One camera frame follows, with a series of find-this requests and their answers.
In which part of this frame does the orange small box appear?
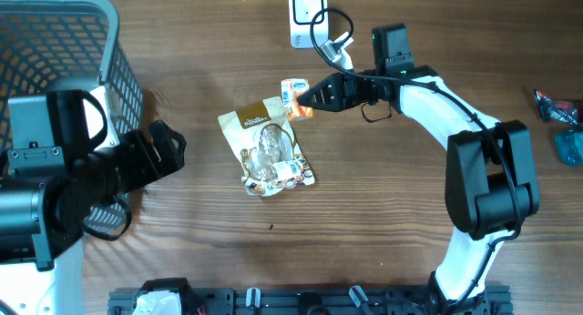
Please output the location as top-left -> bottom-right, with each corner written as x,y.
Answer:
281,78 -> 313,121

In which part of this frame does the beige snack pouch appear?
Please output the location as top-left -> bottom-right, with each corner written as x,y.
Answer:
218,97 -> 315,197

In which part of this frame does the red small packet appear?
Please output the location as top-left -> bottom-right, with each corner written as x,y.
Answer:
534,89 -> 582,127

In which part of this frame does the blue mouthwash bottle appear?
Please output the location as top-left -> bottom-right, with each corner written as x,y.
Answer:
555,129 -> 582,166

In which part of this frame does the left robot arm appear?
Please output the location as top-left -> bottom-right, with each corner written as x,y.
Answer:
1,90 -> 187,314

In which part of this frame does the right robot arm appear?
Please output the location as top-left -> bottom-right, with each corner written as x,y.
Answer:
298,24 -> 539,314

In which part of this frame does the white barcode scanner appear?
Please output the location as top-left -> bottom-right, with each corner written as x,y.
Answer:
288,0 -> 329,49

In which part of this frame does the grey plastic shopping basket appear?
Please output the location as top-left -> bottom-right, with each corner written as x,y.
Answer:
0,0 -> 145,237

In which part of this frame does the left black cable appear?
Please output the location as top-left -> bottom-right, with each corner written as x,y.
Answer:
81,196 -> 134,242

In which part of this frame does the black cable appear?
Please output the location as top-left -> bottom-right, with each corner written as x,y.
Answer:
81,196 -> 134,242
309,7 -> 523,314

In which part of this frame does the right black cable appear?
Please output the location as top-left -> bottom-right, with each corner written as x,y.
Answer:
309,7 -> 523,314

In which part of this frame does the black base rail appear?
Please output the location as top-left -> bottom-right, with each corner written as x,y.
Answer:
107,277 -> 514,315

